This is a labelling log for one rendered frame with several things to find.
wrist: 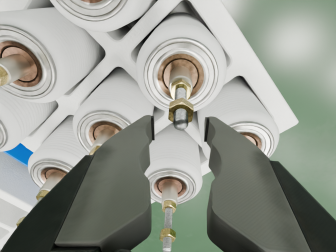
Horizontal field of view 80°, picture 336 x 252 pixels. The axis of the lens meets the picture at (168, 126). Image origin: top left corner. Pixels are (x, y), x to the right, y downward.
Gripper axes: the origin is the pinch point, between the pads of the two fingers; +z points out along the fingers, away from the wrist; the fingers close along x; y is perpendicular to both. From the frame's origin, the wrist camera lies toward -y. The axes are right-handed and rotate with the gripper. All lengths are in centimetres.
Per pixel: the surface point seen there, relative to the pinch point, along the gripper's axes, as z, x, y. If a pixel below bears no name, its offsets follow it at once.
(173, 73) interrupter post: 7.9, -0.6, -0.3
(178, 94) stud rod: 4.1, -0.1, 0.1
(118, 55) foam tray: 16.6, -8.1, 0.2
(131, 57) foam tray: 17.1, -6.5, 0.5
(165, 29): 10.1, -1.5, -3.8
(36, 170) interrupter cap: 9.3, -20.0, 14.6
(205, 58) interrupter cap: 9.3, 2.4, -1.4
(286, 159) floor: 35, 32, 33
